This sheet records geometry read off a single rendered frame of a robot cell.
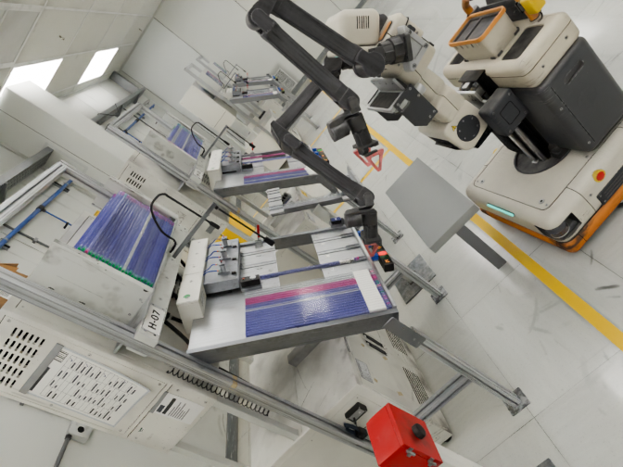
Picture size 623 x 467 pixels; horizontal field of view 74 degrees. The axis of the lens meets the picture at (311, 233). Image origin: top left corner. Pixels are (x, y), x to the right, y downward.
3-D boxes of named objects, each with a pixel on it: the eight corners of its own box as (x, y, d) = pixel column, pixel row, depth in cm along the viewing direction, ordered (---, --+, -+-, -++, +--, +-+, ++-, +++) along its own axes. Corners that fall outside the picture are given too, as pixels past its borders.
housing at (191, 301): (215, 263, 198) (208, 237, 191) (208, 330, 154) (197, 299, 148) (198, 266, 197) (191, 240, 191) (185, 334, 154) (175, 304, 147)
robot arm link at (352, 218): (371, 190, 161) (366, 196, 169) (342, 195, 160) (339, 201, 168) (378, 220, 159) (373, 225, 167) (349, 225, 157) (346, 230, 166)
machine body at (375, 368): (405, 331, 237) (324, 278, 213) (463, 438, 175) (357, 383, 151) (332, 401, 254) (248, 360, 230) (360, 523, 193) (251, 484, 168)
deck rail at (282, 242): (351, 233, 204) (350, 222, 201) (352, 235, 202) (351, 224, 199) (207, 260, 199) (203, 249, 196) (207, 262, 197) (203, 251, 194)
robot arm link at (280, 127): (262, 127, 162) (263, 137, 172) (289, 147, 161) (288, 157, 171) (331, 49, 171) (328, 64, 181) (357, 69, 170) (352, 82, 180)
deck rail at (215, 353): (397, 321, 144) (397, 308, 141) (399, 325, 142) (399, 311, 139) (191, 363, 139) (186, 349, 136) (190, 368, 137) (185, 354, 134)
